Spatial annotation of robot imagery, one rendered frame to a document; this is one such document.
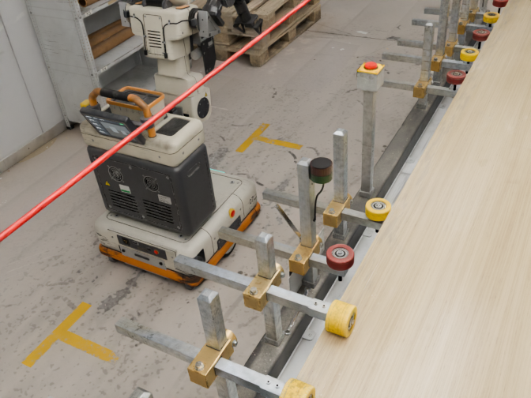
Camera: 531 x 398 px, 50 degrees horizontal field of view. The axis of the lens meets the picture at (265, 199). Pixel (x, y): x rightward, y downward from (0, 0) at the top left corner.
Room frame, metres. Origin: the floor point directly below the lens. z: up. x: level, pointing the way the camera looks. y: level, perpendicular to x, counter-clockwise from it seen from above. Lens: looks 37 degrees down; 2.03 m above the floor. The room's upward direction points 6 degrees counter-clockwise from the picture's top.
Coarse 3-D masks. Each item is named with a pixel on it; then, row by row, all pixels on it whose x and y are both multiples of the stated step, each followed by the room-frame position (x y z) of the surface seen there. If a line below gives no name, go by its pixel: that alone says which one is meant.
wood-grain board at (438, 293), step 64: (512, 0) 3.07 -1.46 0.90; (512, 64) 2.29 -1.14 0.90; (448, 128) 1.81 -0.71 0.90; (512, 128) 1.77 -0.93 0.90; (448, 192) 1.43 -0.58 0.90; (512, 192) 1.40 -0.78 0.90; (384, 256) 1.17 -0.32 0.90; (448, 256) 1.14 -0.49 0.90; (512, 256) 1.12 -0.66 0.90; (384, 320) 0.94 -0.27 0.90; (448, 320) 0.92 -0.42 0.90; (512, 320) 0.90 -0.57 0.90; (320, 384) 0.77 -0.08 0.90; (384, 384) 0.76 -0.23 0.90; (448, 384) 0.74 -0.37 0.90; (512, 384) 0.72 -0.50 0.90
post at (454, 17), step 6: (456, 0) 2.76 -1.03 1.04; (456, 6) 2.76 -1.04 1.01; (456, 12) 2.76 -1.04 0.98; (450, 18) 2.77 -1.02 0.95; (456, 18) 2.76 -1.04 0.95; (450, 24) 2.77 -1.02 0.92; (456, 24) 2.75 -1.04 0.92; (450, 30) 2.77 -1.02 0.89; (456, 30) 2.76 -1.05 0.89; (450, 36) 2.76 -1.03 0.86; (456, 36) 2.77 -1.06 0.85
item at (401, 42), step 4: (400, 40) 2.86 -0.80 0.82; (404, 40) 2.86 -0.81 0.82; (408, 40) 2.85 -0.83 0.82; (412, 40) 2.85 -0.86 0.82; (416, 40) 2.84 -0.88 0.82; (400, 44) 2.86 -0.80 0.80; (404, 44) 2.85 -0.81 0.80; (408, 44) 2.84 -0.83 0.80; (412, 44) 2.83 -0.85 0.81; (416, 44) 2.82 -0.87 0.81; (420, 44) 2.81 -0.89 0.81; (456, 48) 2.71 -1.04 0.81; (460, 48) 2.70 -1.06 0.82; (464, 48) 2.69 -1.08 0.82; (476, 48) 2.67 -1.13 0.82; (480, 48) 2.66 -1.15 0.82; (456, 52) 2.71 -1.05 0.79; (460, 52) 2.70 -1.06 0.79
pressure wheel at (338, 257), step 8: (336, 248) 1.22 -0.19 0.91; (344, 248) 1.21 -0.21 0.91; (328, 256) 1.18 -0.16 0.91; (336, 256) 1.18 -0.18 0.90; (344, 256) 1.18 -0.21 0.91; (352, 256) 1.17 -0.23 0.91; (328, 264) 1.18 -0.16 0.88; (336, 264) 1.16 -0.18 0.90; (344, 264) 1.15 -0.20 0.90; (352, 264) 1.17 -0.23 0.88
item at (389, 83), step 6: (384, 78) 2.42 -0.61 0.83; (384, 84) 2.39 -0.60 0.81; (390, 84) 2.38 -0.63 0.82; (396, 84) 2.37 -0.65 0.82; (402, 84) 2.35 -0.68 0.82; (408, 84) 2.34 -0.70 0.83; (414, 84) 2.33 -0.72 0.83; (408, 90) 2.34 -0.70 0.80; (432, 90) 2.28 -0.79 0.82; (438, 90) 2.26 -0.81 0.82; (444, 90) 2.25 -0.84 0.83; (450, 90) 2.24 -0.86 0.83; (456, 90) 2.24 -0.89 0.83; (450, 96) 2.23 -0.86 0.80
